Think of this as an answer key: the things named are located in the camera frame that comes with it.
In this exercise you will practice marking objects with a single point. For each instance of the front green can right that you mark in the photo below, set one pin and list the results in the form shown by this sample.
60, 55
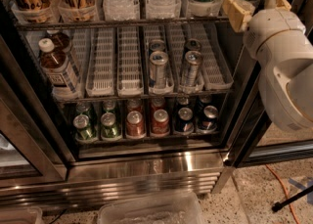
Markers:
109, 127

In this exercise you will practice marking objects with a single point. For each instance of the front blue can left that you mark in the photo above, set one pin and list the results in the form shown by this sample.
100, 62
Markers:
184, 121

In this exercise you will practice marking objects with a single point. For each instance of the rear red can right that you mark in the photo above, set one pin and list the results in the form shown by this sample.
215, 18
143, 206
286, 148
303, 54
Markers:
158, 103

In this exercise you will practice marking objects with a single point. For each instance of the empty white tray middle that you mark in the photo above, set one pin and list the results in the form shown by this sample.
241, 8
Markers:
129, 63

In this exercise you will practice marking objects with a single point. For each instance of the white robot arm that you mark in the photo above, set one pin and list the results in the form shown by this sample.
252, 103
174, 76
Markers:
286, 83

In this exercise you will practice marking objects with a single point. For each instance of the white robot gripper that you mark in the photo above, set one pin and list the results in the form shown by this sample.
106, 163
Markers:
274, 33

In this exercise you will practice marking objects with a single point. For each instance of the clear bin corner left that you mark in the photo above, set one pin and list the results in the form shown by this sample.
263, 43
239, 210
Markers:
31, 215

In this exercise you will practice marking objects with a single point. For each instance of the empty white tray left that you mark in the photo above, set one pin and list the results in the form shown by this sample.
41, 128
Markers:
100, 77

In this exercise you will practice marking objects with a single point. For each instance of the blue can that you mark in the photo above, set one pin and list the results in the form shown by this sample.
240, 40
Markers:
204, 100
184, 121
208, 119
182, 102

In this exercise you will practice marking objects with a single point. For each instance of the stainless steel fridge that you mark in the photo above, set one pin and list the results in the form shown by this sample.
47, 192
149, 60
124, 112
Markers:
42, 164

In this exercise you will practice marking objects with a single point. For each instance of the rear brown tea bottle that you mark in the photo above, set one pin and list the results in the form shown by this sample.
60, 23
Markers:
63, 41

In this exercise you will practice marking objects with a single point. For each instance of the front red can left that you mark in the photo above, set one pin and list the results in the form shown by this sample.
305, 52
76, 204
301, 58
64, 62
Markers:
135, 126

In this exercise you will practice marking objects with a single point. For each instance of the clear plastic bin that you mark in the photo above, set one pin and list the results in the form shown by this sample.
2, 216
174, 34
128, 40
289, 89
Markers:
168, 208

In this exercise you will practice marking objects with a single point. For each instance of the empty white tray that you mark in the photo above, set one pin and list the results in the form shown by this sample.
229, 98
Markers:
215, 71
100, 77
129, 63

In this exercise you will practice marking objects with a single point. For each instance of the brown tea bottle white cap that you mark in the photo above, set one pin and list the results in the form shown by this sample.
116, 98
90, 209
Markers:
59, 70

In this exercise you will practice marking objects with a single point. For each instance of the rear silver slim can left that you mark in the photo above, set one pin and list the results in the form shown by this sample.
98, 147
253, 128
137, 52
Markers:
156, 45

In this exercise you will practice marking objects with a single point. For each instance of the empty white tray right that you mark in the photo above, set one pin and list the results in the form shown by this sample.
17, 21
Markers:
215, 71

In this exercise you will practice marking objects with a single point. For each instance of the rear green can left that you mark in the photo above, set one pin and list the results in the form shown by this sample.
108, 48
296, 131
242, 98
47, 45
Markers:
87, 109

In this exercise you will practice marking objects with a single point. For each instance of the front blue can right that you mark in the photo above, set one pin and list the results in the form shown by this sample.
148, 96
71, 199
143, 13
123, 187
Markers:
208, 119

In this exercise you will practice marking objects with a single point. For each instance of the front red can right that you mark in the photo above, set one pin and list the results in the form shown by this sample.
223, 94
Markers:
160, 122

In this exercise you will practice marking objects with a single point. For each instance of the front silver slim can left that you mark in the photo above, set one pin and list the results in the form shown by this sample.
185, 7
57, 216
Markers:
158, 61

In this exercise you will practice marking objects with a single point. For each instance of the front silver slim can right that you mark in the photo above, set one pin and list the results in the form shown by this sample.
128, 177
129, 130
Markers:
190, 68

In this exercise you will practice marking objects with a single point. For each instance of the red can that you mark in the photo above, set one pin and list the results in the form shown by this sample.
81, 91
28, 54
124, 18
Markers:
135, 126
160, 122
134, 105
158, 103

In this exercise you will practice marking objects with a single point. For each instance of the front green can left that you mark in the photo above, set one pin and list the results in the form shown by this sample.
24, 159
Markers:
85, 130

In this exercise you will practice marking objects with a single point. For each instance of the rear red can left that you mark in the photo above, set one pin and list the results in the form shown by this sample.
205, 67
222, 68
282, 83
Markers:
134, 105

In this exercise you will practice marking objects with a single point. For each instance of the rear blue can left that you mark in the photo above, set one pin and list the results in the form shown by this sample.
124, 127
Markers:
182, 102

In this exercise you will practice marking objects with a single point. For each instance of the rear blue can right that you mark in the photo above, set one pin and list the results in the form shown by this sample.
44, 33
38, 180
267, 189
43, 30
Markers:
204, 100

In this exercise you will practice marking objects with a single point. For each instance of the rear green can right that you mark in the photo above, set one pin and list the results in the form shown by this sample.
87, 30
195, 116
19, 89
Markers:
110, 106

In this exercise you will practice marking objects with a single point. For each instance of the black stand leg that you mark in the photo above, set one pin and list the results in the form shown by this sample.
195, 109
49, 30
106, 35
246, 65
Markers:
279, 205

